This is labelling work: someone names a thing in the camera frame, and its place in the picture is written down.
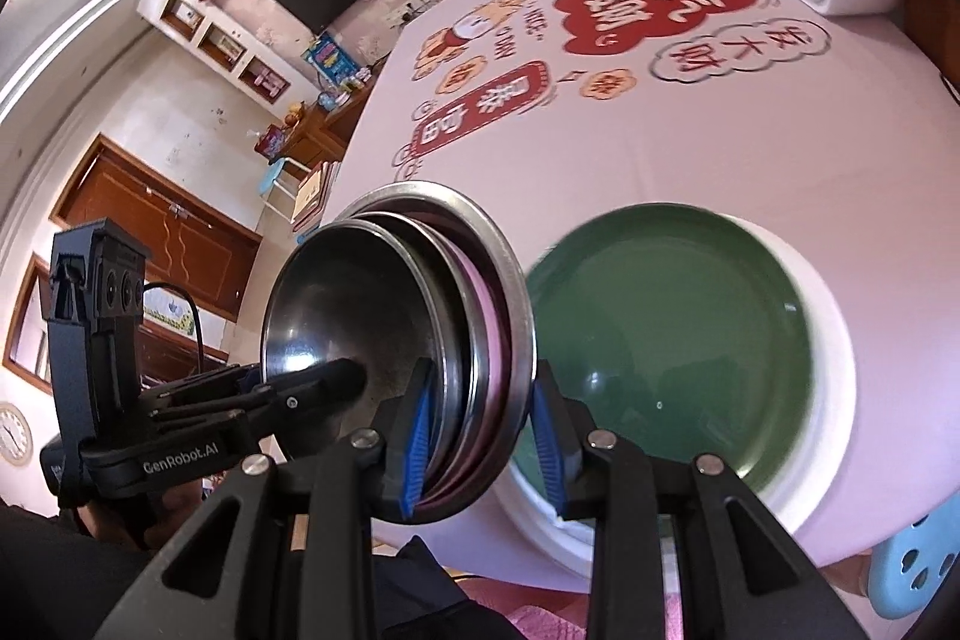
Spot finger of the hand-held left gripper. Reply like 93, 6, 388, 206
225, 359, 367, 440
148, 365, 265, 417

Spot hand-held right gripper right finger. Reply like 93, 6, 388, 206
529, 359, 871, 640

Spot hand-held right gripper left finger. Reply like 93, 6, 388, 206
94, 356, 443, 640

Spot brown patterned steel bowl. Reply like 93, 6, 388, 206
261, 218, 470, 483

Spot pink steel bowl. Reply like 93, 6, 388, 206
375, 209, 515, 506

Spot large steel bowl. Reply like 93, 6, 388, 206
326, 180, 538, 525

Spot green plate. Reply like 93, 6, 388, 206
510, 203, 815, 495

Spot white foam plate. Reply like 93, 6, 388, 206
495, 212, 857, 592

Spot person's left forearm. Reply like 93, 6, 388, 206
0, 501, 158, 640

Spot person's left hand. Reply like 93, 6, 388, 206
154, 471, 226, 536

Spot pink quilted clothing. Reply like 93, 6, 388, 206
450, 576, 595, 640

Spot wooden door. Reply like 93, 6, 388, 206
49, 134, 263, 322

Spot small blue stool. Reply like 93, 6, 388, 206
259, 156, 312, 225

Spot wooden side cabinet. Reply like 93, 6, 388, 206
281, 100, 368, 169

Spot blue toy box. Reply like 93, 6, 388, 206
304, 32, 359, 86

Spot printed pink tablecloth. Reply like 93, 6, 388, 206
322, 0, 960, 592

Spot blue plastic stool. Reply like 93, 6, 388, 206
870, 512, 960, 640

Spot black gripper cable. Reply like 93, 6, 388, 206
142, 284, 207, 341

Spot wall clock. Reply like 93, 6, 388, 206
0, 401, 32, 465

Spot white wall niche shelves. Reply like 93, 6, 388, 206
139, 0, 293, 101

